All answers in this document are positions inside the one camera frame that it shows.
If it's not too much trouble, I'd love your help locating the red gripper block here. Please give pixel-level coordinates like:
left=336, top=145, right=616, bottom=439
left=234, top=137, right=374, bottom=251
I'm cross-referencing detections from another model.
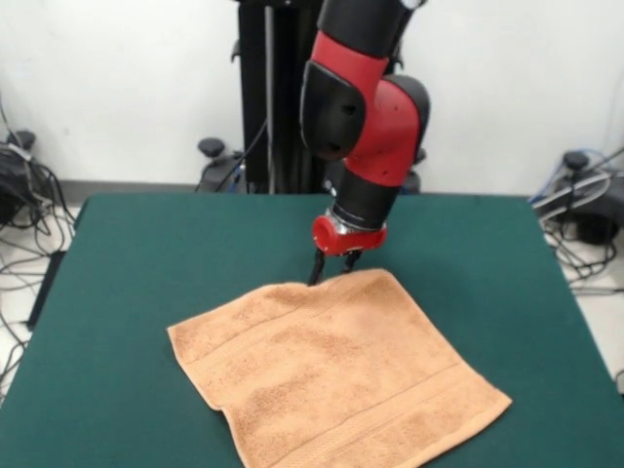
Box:
left=306, top=213, right=390, bottom=287

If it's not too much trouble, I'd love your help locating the tan terry towel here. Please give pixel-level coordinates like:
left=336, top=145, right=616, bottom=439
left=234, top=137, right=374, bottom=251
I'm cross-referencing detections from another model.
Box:
left=167, top=266, right=514, bottom=468

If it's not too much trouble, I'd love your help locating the dark green table cloth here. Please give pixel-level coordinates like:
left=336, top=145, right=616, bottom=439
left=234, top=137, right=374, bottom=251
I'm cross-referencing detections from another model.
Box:
left=0, top=193, right=624, bottom=468

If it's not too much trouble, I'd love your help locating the grey stand base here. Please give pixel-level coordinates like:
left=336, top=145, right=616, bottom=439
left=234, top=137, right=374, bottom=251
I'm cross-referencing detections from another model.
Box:
left=560, top=149, right=624, bottom=245
left=0, top=129, right=39, bottom=225

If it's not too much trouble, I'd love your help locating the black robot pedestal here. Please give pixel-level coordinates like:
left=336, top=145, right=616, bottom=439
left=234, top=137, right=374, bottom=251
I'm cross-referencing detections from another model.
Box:
left=197, top=0, right=428, bottom=196

